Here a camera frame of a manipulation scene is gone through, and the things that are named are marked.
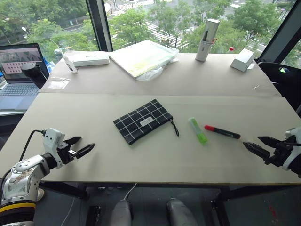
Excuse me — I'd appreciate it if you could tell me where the open laptop computer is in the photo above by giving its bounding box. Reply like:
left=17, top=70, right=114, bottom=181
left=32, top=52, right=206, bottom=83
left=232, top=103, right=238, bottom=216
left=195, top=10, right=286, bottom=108
left=0, top=43, right=50, bottom=111

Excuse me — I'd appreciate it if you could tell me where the white flat rectangular box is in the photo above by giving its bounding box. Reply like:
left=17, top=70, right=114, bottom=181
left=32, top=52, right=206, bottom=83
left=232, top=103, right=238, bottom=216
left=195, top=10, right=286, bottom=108
left=63, top=51, right=111, bottom=67

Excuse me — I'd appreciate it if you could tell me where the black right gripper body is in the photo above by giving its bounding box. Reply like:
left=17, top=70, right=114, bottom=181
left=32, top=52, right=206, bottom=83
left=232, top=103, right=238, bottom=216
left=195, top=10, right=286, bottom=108
left=264, top=139, right=294, bottom=168

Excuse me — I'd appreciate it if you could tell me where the white handheld device with cable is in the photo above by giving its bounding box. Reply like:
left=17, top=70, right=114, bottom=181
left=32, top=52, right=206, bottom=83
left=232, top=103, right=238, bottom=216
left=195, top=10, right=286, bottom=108
left=50, top=39, right=78, bottom=74

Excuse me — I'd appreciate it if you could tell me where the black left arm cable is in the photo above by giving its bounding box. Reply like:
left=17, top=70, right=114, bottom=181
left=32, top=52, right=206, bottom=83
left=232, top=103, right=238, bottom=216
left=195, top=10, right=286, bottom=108
left=0, top=129, right=46, bottom=186

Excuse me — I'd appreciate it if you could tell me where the small white cardboard box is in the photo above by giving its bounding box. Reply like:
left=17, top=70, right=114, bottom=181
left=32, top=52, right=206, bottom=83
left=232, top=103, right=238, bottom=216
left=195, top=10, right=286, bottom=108
left=230, top=48, right=256, bottom=72

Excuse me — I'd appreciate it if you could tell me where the black checked pencil pouch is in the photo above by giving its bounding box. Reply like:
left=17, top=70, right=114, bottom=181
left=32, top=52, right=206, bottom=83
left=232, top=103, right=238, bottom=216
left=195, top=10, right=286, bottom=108
left=113, top=98, right=180, bottom=145

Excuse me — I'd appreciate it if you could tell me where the green highlighter pen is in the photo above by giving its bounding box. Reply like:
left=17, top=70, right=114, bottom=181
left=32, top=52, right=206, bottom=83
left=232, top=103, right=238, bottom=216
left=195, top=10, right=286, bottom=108
left=188, top=117, right=208, bottom=145

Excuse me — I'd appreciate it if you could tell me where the white cylindrical pen holder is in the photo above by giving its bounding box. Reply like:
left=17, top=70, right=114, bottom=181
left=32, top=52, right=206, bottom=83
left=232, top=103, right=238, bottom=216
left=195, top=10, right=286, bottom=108
left=195, top=18, right=221, bottom=63

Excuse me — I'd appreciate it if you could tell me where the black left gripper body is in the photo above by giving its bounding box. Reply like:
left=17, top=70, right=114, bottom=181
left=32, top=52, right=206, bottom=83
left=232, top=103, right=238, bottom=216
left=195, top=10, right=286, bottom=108
left=56, top=140, right=79, bottom=165

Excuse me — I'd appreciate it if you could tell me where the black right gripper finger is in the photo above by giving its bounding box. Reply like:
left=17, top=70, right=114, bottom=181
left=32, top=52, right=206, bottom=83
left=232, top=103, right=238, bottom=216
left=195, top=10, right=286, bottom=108
left=243, top=142, right=272, bottom=162
left=257, top=136, right=283, bottom=148

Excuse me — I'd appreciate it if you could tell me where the white floor cable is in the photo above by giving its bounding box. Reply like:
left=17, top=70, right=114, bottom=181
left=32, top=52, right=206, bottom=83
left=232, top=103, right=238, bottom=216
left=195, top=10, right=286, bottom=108
left=61, top=183, right=137, bottom=226

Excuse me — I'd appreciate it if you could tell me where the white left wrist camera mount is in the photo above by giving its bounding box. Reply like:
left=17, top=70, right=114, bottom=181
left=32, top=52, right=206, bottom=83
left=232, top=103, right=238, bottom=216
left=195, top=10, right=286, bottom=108
left=42, top=128, right=65, bottom=168

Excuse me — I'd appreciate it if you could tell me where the white folder in plastic wrap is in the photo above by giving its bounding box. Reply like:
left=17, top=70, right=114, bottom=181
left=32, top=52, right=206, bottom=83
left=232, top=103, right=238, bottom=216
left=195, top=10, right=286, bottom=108
left=108, top=39, right=180, bottom=82

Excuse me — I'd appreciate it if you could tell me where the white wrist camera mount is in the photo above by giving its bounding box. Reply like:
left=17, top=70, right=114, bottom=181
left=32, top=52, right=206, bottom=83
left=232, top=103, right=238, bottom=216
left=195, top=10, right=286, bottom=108
left=281, top=127, right=301, bottom=171
left=42, top=128, right=65, bottom=168

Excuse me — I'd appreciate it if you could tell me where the black marker with red cap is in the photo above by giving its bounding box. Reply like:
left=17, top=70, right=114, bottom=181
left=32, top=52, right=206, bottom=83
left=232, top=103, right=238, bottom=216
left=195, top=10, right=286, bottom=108
left=204, top=125, right=241, bottom=139

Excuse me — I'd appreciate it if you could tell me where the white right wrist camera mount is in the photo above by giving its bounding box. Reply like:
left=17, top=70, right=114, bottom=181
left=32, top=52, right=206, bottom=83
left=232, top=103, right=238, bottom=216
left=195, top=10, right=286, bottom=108
left=281, top=127, right=301, bottom=171

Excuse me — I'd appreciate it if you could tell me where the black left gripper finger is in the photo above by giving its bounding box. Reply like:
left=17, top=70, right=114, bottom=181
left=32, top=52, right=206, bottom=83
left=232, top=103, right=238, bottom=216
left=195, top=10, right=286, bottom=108
left=63, top=136, right=82, bottom=145
left=75, top=143, right=96, bottom=159

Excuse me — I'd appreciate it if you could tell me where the grey robot foot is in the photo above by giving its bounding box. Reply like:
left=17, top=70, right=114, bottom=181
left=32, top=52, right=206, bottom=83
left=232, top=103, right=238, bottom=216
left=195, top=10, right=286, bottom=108
left=166, top=197, right=198, bottom=226
left=109, top=199, right=132, bottom=226

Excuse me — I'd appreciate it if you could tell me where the clear plastic bag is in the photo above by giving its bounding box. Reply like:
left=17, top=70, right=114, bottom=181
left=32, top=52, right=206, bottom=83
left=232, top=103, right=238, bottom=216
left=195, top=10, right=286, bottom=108
left=48, top=77, right=71, bottom=90

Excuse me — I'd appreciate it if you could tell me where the black cylindrical device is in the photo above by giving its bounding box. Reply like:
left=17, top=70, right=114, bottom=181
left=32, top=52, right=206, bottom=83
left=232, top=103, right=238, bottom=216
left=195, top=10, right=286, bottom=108
left=21, top=63, right=48, bottom=89

